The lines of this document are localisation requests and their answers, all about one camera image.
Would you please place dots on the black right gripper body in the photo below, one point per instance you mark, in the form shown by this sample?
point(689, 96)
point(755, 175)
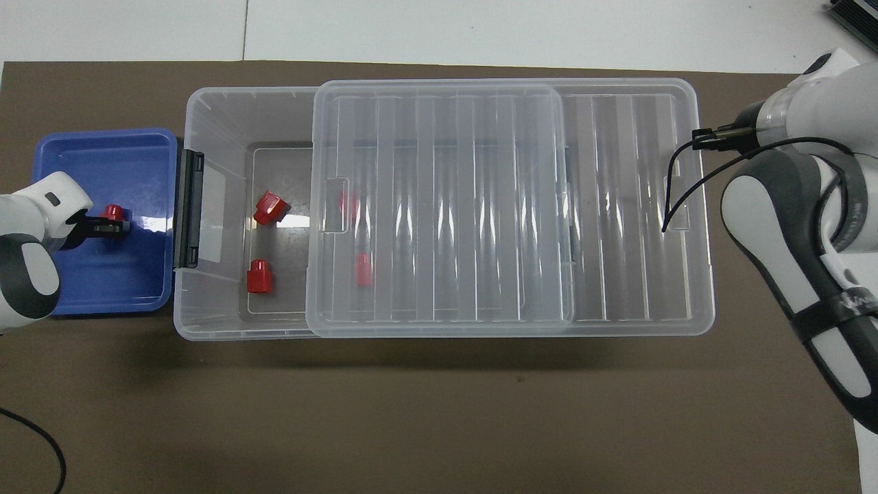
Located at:
point(751, 127)

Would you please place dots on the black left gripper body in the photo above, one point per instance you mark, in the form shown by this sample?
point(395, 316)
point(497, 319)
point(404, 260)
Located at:
point(86, 230)

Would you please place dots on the red block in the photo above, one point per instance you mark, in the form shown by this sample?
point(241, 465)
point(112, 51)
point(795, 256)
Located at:
point(269, 209)
point(259, 278)
point(363, 271)
point(113, 211)
point(348, 206)

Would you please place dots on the clear ribbed box lid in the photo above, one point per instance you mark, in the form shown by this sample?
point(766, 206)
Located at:
point(480, 206)

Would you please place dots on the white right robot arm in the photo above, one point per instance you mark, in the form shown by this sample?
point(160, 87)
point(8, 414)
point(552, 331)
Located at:
point(775, 233)

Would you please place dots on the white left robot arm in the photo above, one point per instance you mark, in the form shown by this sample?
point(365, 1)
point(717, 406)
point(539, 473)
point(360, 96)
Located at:
point(27, 274)

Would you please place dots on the blue plastic tray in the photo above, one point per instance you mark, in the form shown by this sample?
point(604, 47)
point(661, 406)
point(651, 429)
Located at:
point(103, 274)

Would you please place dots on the clear plastic storage box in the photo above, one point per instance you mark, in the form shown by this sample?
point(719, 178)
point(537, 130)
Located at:
point(219, 123)

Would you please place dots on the dark grey ribbed device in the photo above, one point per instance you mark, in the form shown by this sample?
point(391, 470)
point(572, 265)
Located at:
point(857, 14)

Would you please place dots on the brown table mat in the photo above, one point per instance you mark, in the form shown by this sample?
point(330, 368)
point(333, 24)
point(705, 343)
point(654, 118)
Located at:
point(411, 425)

